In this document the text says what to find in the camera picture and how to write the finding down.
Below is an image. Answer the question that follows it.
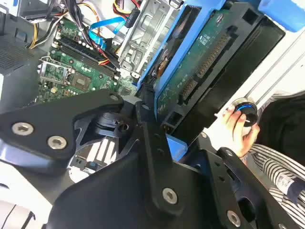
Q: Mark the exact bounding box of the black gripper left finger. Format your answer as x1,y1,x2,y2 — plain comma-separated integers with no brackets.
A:
0,88,184,215

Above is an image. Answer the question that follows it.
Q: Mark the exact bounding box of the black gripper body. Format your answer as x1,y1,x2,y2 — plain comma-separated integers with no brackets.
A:
44,152,224,229

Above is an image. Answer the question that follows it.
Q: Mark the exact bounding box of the person's hand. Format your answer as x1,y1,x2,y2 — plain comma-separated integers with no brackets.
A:
221,104,261,158

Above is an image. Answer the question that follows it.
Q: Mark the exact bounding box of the round black tool blue ring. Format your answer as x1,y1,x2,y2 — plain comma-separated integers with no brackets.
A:
230,96,259,127

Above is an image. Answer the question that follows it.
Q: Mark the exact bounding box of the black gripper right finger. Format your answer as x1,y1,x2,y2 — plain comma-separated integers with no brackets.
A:
195,137,302,229

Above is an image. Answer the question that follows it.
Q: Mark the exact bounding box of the hard disk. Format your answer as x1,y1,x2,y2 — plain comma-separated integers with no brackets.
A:
137,0,305,162

